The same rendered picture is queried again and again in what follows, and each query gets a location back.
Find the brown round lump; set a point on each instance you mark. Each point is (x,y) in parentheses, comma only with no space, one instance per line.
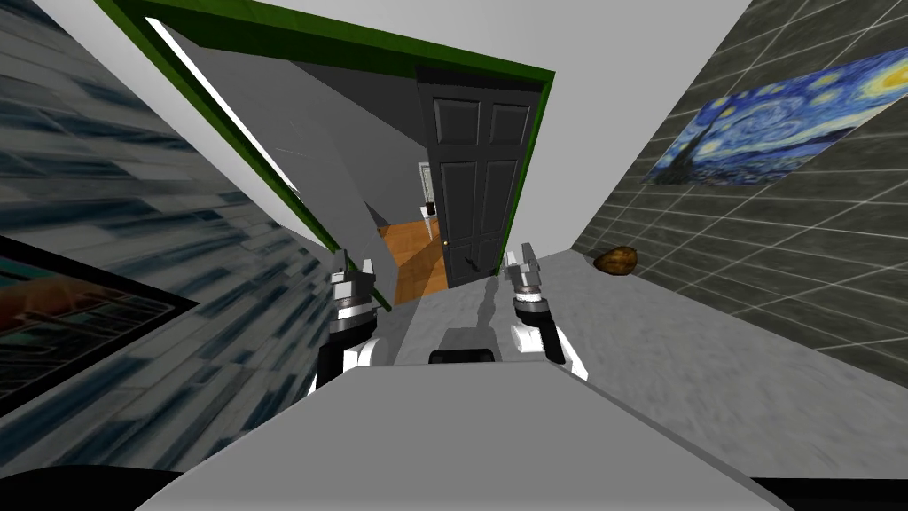
(616,260)

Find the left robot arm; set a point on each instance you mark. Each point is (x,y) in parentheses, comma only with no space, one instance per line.
(352,325)

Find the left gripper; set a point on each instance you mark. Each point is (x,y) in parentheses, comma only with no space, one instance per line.
(353,287)

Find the blue starry night painting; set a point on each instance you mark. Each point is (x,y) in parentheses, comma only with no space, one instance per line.
(773,124)

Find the black panelled door leaf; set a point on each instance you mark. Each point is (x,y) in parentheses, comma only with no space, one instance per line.
(475,177)

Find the black framed picture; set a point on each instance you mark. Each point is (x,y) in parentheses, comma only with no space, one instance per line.
(64,319)

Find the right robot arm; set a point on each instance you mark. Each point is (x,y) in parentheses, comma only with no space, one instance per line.
(533,319)

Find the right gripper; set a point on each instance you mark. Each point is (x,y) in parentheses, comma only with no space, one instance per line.
(524,278)

